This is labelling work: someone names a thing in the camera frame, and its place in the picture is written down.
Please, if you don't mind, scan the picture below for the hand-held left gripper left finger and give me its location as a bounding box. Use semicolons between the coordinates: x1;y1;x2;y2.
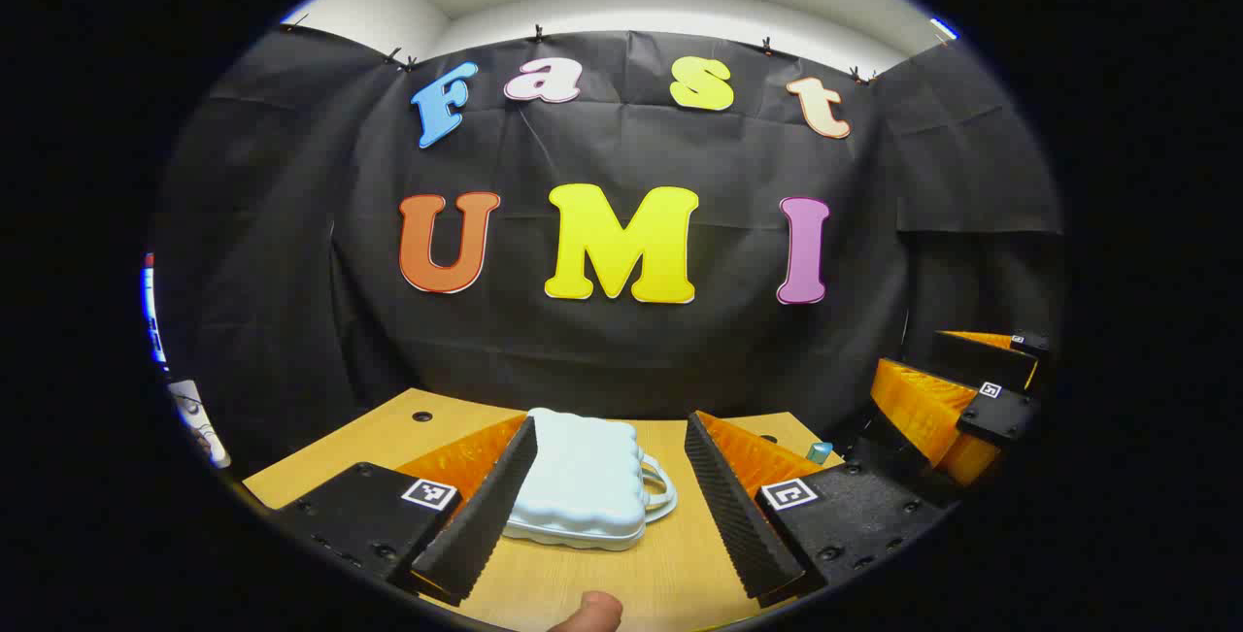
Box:
277;416;539;606

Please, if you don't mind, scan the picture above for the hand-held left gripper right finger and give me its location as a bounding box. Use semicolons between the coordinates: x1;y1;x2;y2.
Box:
684;410;958;601

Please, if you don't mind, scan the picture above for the light blue suitcase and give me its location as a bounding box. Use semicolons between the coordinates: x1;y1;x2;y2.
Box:
501;408;678;551

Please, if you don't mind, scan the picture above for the bright screen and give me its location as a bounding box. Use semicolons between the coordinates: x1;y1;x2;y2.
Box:
143;251;168;366

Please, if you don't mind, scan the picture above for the white object with cables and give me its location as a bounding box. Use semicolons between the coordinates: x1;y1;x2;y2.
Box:
167;378;232;470

